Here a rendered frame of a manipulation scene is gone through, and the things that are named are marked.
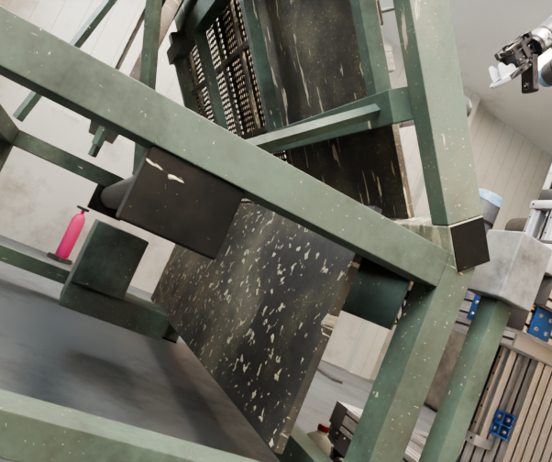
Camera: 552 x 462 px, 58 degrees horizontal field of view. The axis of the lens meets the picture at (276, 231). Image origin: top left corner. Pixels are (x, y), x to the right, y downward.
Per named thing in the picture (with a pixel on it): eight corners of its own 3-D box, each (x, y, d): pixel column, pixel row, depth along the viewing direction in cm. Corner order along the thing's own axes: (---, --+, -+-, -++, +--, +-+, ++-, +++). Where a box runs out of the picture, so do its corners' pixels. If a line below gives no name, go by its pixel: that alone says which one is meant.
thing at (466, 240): (457, 275, 119) (491, 262, 123) (448, 225, 117) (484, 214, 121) (214, 228, 323) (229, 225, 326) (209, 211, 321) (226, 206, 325)
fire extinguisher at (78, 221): (71, 264, 474) (95, 212, 479) (71, 267, 453) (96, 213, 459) (47, 255, 466) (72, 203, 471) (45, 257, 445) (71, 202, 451)
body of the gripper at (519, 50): (491, 56, 152) (515, 36, 156) (504, 80, 154) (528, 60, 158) (511, 48, 145) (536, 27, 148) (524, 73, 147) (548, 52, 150)
